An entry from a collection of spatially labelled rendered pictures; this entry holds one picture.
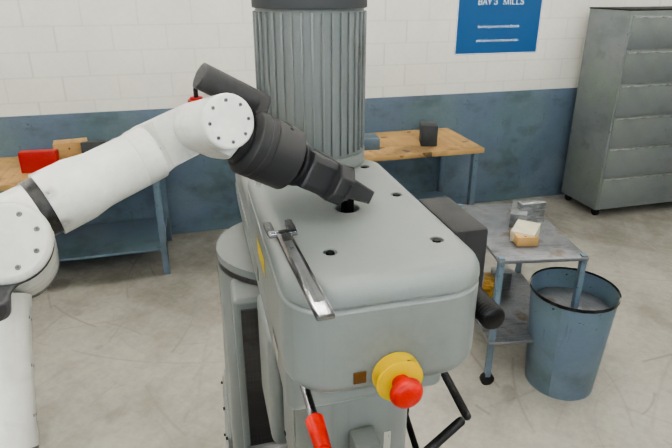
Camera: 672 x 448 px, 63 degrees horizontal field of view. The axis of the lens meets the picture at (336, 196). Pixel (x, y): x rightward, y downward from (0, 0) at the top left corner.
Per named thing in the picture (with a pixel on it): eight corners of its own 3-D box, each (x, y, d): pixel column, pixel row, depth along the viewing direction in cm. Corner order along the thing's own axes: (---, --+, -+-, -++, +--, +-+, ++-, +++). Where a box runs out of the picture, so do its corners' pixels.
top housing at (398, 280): (488, 373, 71) (501, 264, 65) (290, 409, 65) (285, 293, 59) (374, 228, 113) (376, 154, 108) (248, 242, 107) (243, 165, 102)
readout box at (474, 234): (484, 312, 123) (494, 227, 115) (447, 318, 120) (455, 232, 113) (446, 270, 141) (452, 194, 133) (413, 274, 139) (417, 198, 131)
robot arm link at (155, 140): (252, 135, 68) (156, 186, 61) (222, 139, 75) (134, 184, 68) (229, 87, 66) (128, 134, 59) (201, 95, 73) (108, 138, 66)
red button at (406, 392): (425, 409, 64) (427, 382, 62) (392, 416, 63) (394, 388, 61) (414, 390, 67) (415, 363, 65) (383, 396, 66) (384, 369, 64)
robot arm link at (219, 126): (276, 180, 67) (191, 146, 60) (238, 179, 75) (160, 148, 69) (303, 95, 68) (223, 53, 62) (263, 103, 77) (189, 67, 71)
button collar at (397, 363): (422, 397, 67) (425, 357, 65) (376, 406, 65) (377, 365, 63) (416, 386, 69) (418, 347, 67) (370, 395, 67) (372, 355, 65)
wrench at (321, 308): (344, 317, 55) (344, 310, 55) (307, 324, 54) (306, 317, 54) (291, 223, 77) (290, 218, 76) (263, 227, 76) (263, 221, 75)
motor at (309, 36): (378, 171, 98) (383, -20, 86) (267, 180, 93) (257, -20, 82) (348, 142, 116) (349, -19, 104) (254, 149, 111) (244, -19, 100)
